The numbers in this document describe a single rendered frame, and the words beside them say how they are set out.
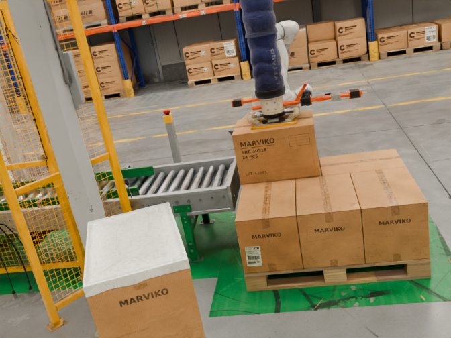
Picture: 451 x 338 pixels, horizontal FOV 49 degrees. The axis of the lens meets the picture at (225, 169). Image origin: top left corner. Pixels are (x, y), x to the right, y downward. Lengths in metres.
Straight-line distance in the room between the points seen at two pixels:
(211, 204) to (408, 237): 1.39
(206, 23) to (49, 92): 9.59
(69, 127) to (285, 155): 1.57
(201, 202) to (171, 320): 1.75
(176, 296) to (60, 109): 1.35
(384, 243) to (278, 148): 1.00
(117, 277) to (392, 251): 1.95
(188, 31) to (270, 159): 8.95
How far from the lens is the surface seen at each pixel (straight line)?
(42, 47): 2.84
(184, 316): 2.05
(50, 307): 3.64
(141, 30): 12.57
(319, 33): 11.31
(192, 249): 3.88
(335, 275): 3.39
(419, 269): 3.44
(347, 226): 3.21
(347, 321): 3.13
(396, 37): 11.06
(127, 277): 1.92
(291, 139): 3.58
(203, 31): 12.29
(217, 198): 3.64
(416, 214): 3.24
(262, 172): 3.68
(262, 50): 3.55
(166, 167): 4.33
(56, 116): 2.90
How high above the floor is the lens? 1.96
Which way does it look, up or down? 20 degrees down
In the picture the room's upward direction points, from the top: 10 degrees counter-clockwise
